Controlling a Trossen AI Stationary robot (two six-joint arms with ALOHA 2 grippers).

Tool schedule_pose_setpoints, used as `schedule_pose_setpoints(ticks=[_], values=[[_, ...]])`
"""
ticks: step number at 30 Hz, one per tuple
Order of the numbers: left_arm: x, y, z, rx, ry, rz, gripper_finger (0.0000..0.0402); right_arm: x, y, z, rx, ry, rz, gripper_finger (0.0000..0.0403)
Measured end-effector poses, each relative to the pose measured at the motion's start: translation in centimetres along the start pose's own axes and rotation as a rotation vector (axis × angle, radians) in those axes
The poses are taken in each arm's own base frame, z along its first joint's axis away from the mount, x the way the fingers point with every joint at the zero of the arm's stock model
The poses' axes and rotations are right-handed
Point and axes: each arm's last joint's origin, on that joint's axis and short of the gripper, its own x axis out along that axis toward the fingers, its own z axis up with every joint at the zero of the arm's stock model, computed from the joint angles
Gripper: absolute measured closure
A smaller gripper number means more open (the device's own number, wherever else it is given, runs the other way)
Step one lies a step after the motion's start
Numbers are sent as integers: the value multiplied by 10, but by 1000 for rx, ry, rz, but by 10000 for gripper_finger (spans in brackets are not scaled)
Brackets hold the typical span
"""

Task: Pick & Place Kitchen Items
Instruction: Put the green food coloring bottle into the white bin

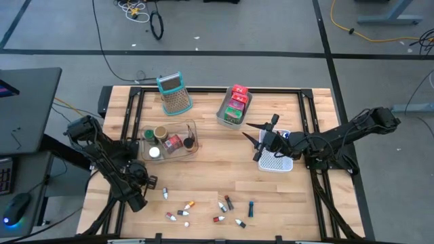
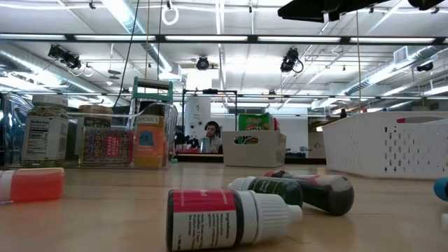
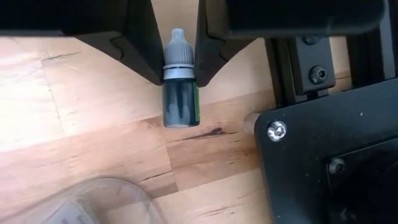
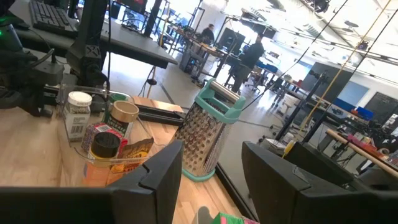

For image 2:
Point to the magenta cereal box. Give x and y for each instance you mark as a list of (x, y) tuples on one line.
[(276, 125)]

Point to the small dark green dropper bottle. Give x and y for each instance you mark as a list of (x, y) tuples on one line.
[(276, 189)]

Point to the green Apple Jacks cereal box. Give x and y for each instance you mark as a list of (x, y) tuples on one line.
[(255, 122)]

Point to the smoked paprika tin red lid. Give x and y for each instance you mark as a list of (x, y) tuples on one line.
[(106, 146)]

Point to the spice jar with white lid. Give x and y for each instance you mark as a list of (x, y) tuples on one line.
[(45, 140)]

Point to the small orange dropper bottle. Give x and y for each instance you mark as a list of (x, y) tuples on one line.
[(38, 185)]

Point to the small red-label dropper bottle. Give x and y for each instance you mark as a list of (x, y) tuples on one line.
[(210, 220)]

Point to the black ceiling camera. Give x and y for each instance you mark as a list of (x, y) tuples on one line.
[(66, 59), (202, 63), (425, 66), (290, 59)]

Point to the black overhead frame beam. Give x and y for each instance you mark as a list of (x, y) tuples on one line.
[(252, 38)]

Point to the blue tube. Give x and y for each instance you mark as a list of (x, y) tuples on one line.
[(441, 189)]

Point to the clear glass container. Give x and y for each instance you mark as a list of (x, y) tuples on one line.
[(12, 140)]

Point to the black rectangular stand frame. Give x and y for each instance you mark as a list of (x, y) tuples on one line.
[(210, 91)]

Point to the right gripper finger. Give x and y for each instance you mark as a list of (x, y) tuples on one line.
[(304, 12)]

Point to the silver ventilation duct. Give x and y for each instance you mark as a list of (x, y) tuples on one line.
[(378, 78), (42, 75)]

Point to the white column machine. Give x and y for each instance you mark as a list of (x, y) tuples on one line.
[(197, 119)]

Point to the person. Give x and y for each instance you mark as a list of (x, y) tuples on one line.
[(211, 134)]

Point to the dark tube with red cap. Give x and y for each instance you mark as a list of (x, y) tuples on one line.
[(329, 196)]

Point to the white perforated basket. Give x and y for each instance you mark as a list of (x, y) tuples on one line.
[(357, 147)]

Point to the brown spice pouch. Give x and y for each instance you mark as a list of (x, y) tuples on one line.
[(150, 143)]

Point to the white cabinet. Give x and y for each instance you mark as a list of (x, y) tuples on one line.
[(297, 136)]

